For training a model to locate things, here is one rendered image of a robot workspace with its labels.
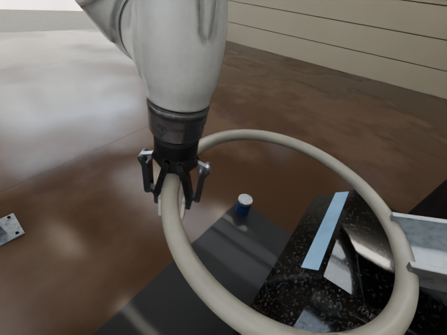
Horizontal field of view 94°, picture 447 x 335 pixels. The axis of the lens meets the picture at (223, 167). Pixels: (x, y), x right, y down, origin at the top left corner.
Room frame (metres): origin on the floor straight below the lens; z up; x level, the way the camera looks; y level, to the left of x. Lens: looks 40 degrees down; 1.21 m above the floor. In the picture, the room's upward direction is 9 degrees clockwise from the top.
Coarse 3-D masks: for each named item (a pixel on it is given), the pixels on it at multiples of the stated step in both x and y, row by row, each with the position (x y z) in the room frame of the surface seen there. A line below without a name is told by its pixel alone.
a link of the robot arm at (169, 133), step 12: (156, 108) 0.25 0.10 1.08; (156, 120) 0.25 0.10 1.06; (168, 120) 0.24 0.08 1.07; (180, 120) 0.25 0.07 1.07; (192, 120) 0.25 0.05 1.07; (204, 120) 0.28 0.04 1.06; (156, 132) 0.25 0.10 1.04; (168, 132) 0.25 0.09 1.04; (180, 132) 0.25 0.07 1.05; (192, 132) 0.26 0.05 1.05
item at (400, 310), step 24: (216, 144) 0.43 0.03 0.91; (288, 144) 0.51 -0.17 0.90; (336, 168) 0.44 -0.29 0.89; (168, 192) 0.24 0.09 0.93; (360, 192) 0.38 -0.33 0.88; (168, 216) 0.19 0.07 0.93; (384, 216) 0.30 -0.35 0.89; (168, 240) 0.16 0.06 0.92; (192, 264) 0.13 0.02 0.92; (192, 288) 0.10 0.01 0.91; (216, 288) 0.10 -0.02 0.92; (408, 288) 0.15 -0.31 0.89; (216, 312) 0.08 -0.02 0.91; (240, 312) 0.08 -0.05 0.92; (384, 312) 0.12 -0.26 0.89; (408, 312) 0.12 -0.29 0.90
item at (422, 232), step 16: (400, 224) 0.28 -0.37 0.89; (416, 224) 0.28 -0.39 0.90; (432, 224) 0.27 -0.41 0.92; (416, 240) 0.26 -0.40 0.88; (432, 240) 0.26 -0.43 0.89; (416, 256) 0.23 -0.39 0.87; (432, 256) 0.23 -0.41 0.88; (416, 272) 0.18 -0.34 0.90; (432, 272) 0.18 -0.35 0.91; (432, 288) 0.17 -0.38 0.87
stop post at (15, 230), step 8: (8, 216) 0.63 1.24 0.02; (0, 224) 0.55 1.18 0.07; (8, 224) 0.59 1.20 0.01; (16, 224) 0.59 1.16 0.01; (0, 232) 0.52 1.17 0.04; (8, 232) 0.54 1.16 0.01; (16, 232) 0.54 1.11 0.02; (24, 232) 0.56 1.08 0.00; (0, 240) 0.49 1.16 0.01; (8, 240) 0.50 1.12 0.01
